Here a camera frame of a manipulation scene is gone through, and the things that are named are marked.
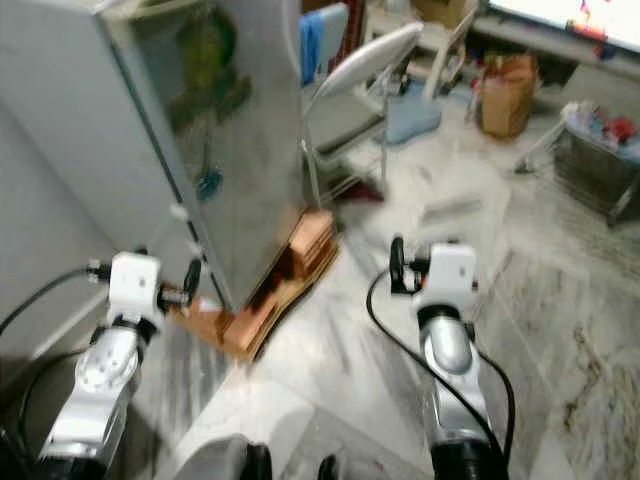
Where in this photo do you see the orange wooden fridge platform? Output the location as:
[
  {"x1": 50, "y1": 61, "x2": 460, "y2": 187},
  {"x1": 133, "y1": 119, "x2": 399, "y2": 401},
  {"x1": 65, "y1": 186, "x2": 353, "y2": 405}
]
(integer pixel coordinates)
[{"x1": 168, "y1": 208, "x2": 341, "y2": 363}]

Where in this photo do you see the grey fridge cabinet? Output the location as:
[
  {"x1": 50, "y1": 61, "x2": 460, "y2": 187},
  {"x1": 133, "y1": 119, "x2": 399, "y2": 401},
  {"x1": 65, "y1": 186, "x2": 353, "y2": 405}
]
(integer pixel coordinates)
[{"x1": 0, "y1": 0, "x2": 241, "y2": 311}]

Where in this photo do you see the light blue bag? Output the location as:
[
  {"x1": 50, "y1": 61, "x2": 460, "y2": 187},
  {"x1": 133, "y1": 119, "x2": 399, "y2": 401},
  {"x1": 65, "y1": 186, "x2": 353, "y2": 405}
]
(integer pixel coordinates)
[{"x1": 385, "y1": 82, "x2": 444, "y2": 148}]

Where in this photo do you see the silver left robot leg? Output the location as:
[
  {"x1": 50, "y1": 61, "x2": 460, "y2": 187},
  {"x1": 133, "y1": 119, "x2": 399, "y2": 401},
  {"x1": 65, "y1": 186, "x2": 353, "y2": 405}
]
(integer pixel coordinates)
[{"x1": 175, "y1": 435, "x2": 273, "y2": 480}]

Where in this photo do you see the silver robot leg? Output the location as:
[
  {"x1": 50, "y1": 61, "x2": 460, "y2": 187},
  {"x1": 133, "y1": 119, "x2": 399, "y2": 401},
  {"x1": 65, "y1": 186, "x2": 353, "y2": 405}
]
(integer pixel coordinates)
[
  {"x1": 317, "y1": 455, "x2": 346, "y2": 480},
  {"x1": 175, "y1": 435, "x2": 273, "y2": 480}
]

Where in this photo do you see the white stand leg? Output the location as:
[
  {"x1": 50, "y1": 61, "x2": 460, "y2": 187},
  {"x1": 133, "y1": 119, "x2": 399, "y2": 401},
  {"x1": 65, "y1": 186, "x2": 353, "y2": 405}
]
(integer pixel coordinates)
[{"x1": 515, "y1": 118, "x2": 571, "y2": 173}]

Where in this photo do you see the brown paper bag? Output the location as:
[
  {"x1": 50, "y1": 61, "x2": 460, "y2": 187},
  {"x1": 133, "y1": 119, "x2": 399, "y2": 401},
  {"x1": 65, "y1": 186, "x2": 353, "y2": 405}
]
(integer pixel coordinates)
[{"x1": 477, "y1": 52, "x2": 541, "y2": 140}]

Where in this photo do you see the grey metal crate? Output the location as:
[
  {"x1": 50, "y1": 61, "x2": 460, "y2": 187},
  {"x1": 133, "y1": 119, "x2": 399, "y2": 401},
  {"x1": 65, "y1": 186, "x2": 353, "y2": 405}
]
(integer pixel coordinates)
[{"x1": 550, "y1": 100, "x2": 640, "y2": 226}]

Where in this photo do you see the silver right robot leg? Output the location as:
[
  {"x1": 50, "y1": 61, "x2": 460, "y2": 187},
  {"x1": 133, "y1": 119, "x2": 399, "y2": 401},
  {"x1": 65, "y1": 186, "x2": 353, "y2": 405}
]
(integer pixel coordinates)
[{"x1": 317, "y1": 455, "x2": 346, "y2": 480}]

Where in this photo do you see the white folding chair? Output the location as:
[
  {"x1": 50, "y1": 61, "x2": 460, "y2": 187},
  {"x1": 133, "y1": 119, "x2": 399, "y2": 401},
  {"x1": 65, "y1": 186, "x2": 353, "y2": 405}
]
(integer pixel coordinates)
[
  {"x1": 425, "y1": 5, "x2": 481, "y2": 101},
  {"x1": 300, "y1": 22, "x2": 426, "y2": 206}
]

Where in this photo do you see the blue cloth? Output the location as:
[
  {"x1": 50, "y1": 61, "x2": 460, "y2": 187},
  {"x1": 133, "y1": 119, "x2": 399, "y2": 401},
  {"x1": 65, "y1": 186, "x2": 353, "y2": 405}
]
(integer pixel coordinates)
[{"x1": 300, "y1": 3, "x2": 351, "y2": 86}]

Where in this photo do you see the brown cardboard box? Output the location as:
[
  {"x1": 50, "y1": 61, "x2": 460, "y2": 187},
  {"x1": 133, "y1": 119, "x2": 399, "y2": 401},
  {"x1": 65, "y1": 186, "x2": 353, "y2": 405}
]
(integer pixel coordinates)
[{"x1": 410, "y1": 0, "x2": 471, "y2": 26}]

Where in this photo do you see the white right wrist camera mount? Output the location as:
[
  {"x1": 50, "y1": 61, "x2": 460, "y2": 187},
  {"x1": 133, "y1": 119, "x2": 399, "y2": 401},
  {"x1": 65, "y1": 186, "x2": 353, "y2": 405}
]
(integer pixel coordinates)
[{"x1": 425, "y1": 242, "x2": 478, "y2": 304}]

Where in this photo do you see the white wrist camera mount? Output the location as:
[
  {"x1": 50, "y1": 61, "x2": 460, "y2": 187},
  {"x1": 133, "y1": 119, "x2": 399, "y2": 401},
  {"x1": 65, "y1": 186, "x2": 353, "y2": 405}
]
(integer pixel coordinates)
[
  {"x1": 108, "y1": 252, "x2": 164, "y2": 326},
  {"x1": 425, "y1": 242, "x2": 478, "y2": 304}
]

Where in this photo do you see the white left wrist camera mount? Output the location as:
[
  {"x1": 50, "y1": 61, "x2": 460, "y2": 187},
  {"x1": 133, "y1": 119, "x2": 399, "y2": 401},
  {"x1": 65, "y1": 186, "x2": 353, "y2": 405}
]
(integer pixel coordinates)
[{"x1": 108, "y1": 252, "x2": 164, "y2": 326}]

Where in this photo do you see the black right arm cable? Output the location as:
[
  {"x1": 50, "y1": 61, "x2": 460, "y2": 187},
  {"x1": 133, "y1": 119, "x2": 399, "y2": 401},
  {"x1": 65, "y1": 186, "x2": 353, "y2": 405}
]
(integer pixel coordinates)
[{"x1": 365, "y1": 270, "x2": 518, "y2": 461}]

